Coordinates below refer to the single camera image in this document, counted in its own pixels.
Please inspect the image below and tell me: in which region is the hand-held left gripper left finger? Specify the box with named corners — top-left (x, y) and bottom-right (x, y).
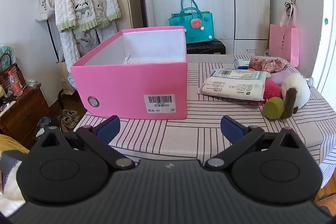
top-left (34, 115), bottom-right (135, 171)

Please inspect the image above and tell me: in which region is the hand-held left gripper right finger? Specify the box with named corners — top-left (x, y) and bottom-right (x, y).
top-left (205, 115), bottom-right (306, 170)

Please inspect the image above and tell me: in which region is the large white packet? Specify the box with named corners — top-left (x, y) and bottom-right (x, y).
top-left (197, 69), bottom-right (271, 102)

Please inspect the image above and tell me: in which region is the green makeup sponge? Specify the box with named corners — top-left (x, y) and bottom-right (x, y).
top-left (264, 97), bottom-right (285, 119)

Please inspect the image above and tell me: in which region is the pink cardboard box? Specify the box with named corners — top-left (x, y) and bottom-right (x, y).
top-left (70, 26), bottom-right (188, 119)

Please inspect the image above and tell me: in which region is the pink fluffy pompom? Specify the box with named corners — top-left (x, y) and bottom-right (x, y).
top-left (262, 79), bottom-right (282, 101)

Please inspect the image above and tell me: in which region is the blue wet wipes pack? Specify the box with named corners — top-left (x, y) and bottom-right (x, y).
top-left (234, 58), bottom-right (252, 70)

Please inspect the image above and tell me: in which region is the purple plush paw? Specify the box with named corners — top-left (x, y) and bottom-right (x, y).
top-left (269, 69), bottom-right (294, 85)

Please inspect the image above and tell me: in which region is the floral fabric scrunchie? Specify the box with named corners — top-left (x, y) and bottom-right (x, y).
top-left (248, 55), bottom-right (289, 73)

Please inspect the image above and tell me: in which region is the white plush cat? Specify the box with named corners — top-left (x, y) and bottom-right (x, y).
top-left (280, 73), bottom-right (311, 121)

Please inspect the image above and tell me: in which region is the beige shoe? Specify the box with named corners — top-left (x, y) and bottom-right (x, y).
top-left (62, 109), bottom-right (81, 123)
top-left (58, 115), bottom-right (76, 132)

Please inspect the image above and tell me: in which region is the striped tablecloth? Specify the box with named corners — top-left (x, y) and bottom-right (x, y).
top-left (75, 54), bottom-right (336, 188)

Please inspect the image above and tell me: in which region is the brown paper bag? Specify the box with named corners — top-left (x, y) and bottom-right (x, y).
top-left (55, 53), bottom-right (76, 95)

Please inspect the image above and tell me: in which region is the black suitcase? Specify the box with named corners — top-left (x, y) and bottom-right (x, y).
top-left (186, 39), bottom-right (226, 55)

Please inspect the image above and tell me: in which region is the wooden cabinet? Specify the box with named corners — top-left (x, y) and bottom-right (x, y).
top-left (0, 82), bottom-right (50, 146)

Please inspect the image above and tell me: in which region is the yellow cloth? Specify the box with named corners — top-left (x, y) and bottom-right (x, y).
top-left (0, 133), bottom-right (29, 159)

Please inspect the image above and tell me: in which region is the plastic bottle orange label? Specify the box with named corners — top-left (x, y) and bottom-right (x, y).
top-left (7, 72), bottom-right (24, 97)

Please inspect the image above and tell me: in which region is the black clothes rack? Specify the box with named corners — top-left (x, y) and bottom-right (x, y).
top-left (39, 0), bottom-right (63, 62)

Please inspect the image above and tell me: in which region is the pink paper bag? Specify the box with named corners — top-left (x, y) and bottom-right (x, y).
top-left (268, 5), bottom-right (300, 67)

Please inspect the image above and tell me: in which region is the teal felt handbag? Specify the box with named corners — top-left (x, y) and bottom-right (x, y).
top-left (169, 0), bottom-right (214, 44)

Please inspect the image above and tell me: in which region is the woven basket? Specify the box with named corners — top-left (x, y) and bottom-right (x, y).
top-left (0, 53), bottom-right (27, 90)

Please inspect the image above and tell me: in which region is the green printed pack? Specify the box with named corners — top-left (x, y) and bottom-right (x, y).
top-left (0, 44), bottom-right (16, 69)

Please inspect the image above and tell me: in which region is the white door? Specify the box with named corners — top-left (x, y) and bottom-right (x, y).
top-left (307, 0), bottom-right (336, 98)

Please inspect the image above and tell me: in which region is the canvas tote bag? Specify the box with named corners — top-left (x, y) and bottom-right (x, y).
top-left (35, 0), bottom-right (55, 22)

